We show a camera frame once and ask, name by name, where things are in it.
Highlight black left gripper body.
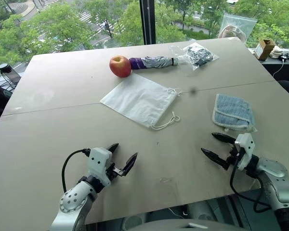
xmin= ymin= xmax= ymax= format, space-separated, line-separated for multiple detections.
xmin=105 ymin=163 xmax=125 ymax=181

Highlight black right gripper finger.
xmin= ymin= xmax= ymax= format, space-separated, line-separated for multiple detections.
xmin=200 ymin=148 xmax=230 ymax=171
xmin=211 ymin=132 xmax=237 ymax=145

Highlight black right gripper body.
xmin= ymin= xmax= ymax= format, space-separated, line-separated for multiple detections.
xmin=227 ymin=144 xmax=245 ymax=167

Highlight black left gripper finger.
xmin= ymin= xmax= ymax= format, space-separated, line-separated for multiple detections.
xmin=105 ymin=143 xmax=120 ymax=154
xmin=121 ymin=152 xmax=138 ymax=178

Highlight blue cloth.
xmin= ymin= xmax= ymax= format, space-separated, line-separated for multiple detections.
xmin=212 ymin=93 xmax=258 ymax=133

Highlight clear bag with black contents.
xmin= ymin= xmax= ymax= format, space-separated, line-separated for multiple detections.
xmin=168 ymin=42 xmax=220 ymax=72

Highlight clear zip bag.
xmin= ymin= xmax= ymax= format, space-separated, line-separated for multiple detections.
xmin=218 ymin=13 xmax=258 ymax=44

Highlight silver rounded cylinder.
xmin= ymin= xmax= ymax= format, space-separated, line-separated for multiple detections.
xmin=187 ymin=201 xmax=218 ymax=220

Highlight red apple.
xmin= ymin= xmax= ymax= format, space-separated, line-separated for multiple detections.
xmin=109 ymin=55 xmax=132 ymax=78

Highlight folded purple silver umbrella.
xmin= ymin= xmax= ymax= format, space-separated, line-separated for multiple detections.
xmin=129 ymin=56 xmax=179 ymax=71

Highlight small cardboard box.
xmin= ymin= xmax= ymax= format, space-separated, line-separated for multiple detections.
xmin=255 ymin=38 xmax=277 ymax=61

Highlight white rolled items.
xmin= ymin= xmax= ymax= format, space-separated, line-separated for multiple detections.
xmin=271 ymin=45 xmax=284 ymax=59

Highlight black desk device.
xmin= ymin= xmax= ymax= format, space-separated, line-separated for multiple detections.
xmin=0 ymin=63 xmax=21 ymax=91

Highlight black window mullion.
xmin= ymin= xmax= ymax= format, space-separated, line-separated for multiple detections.
xmin=139 ymin=0 xmax=157 ymax=46

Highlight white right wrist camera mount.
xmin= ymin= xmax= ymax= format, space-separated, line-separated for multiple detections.
xmin=234 ymin=133 xmax=255 ymax=172

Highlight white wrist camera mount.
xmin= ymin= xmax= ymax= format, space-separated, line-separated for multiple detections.
xmin=234 ymin=133 xmax=255 ymax=172
xmin=88 ymin=147 xmax=114 ymax=186

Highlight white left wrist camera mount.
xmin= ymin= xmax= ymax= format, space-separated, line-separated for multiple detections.
xmin=88 ymin=147 xmax=114 ymax=186

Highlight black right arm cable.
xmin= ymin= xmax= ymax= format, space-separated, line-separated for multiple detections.
xmin=229 ymin=149 xmax=272 ymax=213

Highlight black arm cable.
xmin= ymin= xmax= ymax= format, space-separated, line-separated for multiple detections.
xmin=229 ymin=149 xmax=272 ymax=213
xmin=61 ymin=149 xmax=91 ymax=193

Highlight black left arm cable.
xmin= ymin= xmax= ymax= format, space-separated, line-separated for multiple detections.
xmin=61 ymin=149 xmax=91 ymax=193

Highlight white drawstring bag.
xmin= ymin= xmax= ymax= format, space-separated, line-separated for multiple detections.
xmin=99 ymin=73 xmax=183 ymax=131

